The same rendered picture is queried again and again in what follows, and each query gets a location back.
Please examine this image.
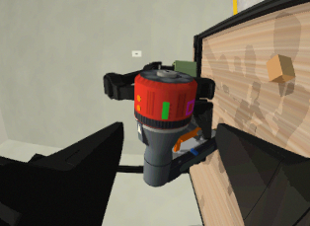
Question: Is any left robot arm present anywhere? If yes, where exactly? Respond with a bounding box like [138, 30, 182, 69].
[103, 61, 175, 101]

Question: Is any black hose nozzle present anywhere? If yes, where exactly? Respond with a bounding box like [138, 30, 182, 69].
[134, 69, 218, 188]

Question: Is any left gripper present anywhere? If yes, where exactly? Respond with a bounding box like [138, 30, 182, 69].
[191, 77, 215, 140]

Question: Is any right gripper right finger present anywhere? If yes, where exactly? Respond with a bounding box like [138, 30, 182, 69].
[215, 123, 310, 226]

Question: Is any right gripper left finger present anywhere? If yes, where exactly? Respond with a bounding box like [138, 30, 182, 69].
[0, 121, 124, 226]

